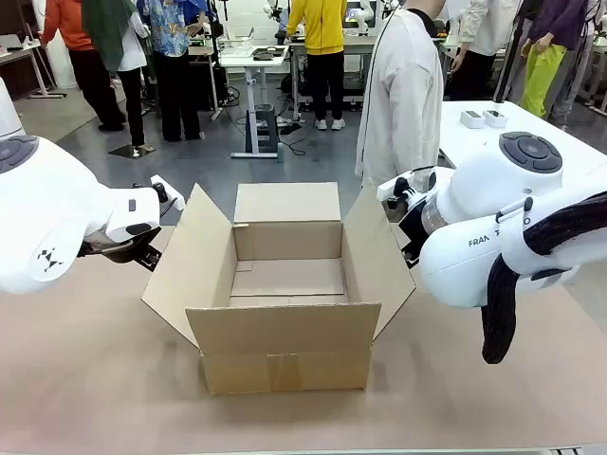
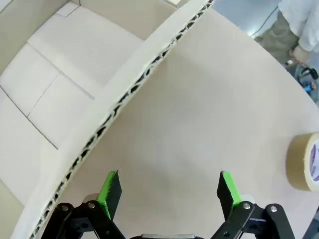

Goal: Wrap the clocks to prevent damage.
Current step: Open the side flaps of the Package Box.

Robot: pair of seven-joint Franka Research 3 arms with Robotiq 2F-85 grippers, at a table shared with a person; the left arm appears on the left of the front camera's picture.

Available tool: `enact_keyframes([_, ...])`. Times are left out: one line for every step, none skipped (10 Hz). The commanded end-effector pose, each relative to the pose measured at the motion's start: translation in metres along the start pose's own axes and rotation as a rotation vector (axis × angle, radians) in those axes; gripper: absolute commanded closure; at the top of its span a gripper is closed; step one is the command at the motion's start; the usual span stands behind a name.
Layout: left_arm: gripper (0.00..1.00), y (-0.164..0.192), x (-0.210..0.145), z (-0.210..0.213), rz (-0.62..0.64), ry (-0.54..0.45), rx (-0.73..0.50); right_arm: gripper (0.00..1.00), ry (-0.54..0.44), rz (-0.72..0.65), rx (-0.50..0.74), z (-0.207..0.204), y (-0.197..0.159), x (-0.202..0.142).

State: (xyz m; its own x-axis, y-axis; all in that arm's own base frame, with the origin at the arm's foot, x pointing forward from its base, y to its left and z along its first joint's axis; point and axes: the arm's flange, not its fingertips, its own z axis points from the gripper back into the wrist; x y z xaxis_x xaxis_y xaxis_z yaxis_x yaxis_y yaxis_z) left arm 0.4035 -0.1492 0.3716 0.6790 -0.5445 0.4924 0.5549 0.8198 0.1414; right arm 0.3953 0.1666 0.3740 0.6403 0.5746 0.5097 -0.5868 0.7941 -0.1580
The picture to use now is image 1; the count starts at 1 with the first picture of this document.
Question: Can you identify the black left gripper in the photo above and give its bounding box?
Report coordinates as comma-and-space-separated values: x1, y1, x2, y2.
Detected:
78, 227, 165, 274

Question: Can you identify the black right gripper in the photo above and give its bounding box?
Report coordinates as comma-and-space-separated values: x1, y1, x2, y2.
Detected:
388, 197, 425, 271

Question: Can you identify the brown cardboard box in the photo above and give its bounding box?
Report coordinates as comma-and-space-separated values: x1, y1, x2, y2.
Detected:
140, 182, 417, 397

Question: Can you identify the person in white cardigan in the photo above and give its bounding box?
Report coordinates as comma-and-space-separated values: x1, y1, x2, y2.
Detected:
355, 0, 446, 190

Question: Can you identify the white side table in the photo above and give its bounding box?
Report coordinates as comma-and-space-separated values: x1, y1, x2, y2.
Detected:
438, 99, 607, 172

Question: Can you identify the grey step stool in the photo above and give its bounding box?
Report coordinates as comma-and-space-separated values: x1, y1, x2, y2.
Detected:
246, 104, 279, 155

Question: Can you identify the wood-topped grey desk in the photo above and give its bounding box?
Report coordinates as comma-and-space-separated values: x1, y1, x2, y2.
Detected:
286, 35, 380, 122

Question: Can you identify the black stand pole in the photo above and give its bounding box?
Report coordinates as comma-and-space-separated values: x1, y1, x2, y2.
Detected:
492, 0, 530, 104

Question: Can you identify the person in lime trousers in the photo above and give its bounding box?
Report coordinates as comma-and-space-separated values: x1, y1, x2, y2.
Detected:
520, 0, 589, 119

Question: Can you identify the person in grey trousers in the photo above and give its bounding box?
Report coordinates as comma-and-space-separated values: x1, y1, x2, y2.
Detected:
549, 0, 607, 127

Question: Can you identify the person in white jacket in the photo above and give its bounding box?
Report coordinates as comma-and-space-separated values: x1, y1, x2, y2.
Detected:
445, 0, 516, 101

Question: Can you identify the white height-adjustable desk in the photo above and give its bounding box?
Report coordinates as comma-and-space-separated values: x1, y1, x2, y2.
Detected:
218, 45, 290, 160

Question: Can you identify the person in blue patterned shirt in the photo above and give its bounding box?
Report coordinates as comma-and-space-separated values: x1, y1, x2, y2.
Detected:
137, 0, 210, 142

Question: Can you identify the person in yellow jacket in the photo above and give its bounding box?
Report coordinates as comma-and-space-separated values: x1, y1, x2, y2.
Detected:
286, 0, 350, 132

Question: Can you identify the person in green headscarf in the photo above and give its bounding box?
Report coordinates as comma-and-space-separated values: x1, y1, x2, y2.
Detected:
81, 0, 156, 148

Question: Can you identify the black tray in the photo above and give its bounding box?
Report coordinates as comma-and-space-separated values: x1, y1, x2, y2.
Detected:
250, 45, 285, 62

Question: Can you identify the wooden table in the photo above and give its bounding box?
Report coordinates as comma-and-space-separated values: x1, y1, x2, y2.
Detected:
0, 42, 67, 100

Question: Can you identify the person in orange top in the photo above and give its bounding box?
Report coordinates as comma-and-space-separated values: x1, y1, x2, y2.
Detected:
40, 0, 127, 133

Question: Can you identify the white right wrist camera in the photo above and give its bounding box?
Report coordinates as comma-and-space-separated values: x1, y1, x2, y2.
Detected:
377, 166, 437, 209

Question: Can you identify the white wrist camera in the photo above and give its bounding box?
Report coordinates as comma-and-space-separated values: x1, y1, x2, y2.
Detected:
132, 175, 185, 224
377, 166, 437, 209

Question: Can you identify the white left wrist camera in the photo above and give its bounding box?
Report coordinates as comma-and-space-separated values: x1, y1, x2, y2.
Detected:
132, 175, 185, 224

